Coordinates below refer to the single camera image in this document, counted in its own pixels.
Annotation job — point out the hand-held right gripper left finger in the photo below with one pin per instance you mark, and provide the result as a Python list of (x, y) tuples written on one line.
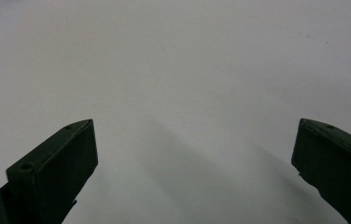
[(58, 168)]

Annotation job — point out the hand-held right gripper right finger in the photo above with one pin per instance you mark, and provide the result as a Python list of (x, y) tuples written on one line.
[(338, 165)]

